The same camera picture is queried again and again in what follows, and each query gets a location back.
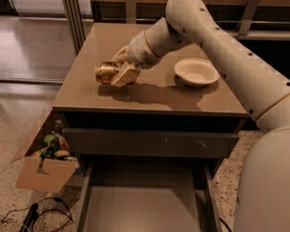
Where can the metal railing frame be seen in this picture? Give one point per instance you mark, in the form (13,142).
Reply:
(263,25)

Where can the black handheld device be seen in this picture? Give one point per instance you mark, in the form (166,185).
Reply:
(29,219)

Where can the closed top drawer front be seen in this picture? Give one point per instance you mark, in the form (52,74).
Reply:
(141,143)

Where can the grey drawer cabinet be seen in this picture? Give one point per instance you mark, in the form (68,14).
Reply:
(158,101)

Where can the orange soda can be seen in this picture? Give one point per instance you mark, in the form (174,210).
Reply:
(106,72)

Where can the cardboard box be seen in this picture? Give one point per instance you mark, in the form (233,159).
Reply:
(44,175)

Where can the white paper bowl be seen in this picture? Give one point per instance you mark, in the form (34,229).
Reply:
(196,72)

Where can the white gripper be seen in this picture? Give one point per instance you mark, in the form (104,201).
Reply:
(140,52)

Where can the green snack bag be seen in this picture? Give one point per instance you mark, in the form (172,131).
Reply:
(52,142)

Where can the open middle drawer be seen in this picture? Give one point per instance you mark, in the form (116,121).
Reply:
(139,196)

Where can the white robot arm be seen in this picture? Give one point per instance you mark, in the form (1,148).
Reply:
(263,198)

